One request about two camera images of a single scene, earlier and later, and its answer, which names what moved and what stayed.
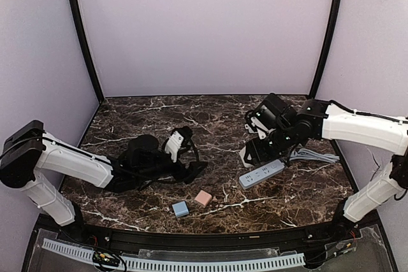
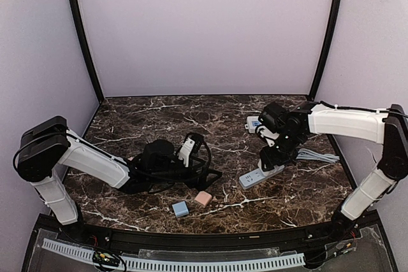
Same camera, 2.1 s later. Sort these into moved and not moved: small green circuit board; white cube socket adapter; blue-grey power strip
Moved: white cube socket adapter
Not moved: blue-grey power strip; small green circuit board
